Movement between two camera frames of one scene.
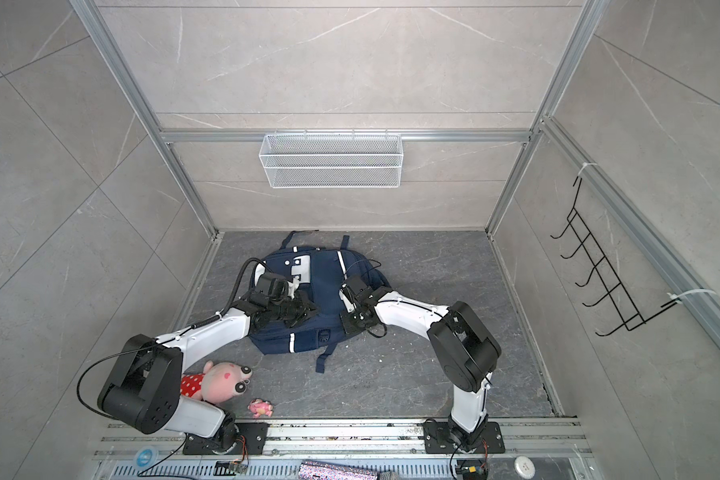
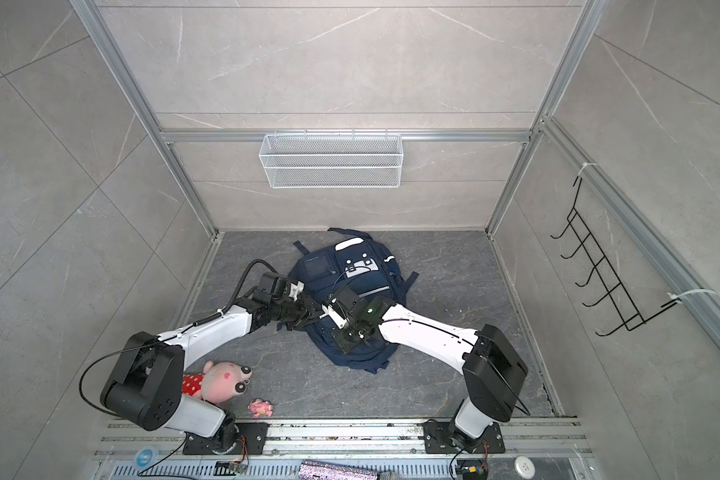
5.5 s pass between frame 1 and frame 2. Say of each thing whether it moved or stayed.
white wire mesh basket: stayed
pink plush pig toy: stayed
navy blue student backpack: moved
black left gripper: stayed
